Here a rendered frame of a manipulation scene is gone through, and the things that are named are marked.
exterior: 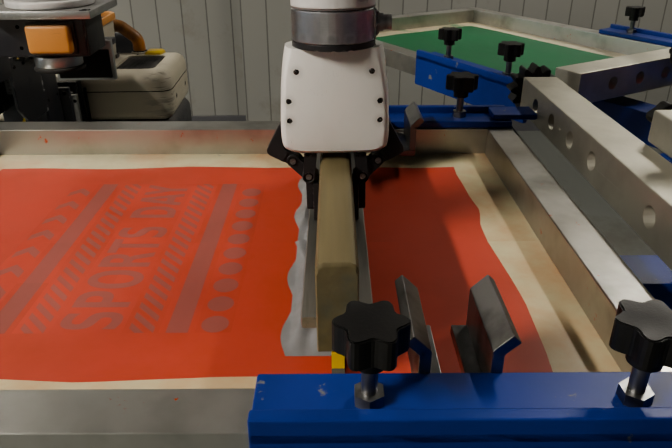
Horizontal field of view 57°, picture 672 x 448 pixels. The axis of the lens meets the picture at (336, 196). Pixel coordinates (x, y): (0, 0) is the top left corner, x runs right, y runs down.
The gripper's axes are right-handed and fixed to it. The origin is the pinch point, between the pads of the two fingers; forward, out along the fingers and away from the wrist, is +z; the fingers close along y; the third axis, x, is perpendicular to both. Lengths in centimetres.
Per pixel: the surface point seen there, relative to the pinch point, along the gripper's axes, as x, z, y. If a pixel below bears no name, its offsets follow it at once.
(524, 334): 14.8, 6.1, -15.3
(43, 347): 16.3, 5.6, 23.4
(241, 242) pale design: -0.5, 5.4, 9.9
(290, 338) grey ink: 15.5, 5.7, 3.8
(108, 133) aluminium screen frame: -25.7, 1.3, 31.6
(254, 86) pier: -298, 60, 47
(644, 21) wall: -315, 29, -182
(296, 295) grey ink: 9.5, 5.5, 3.6
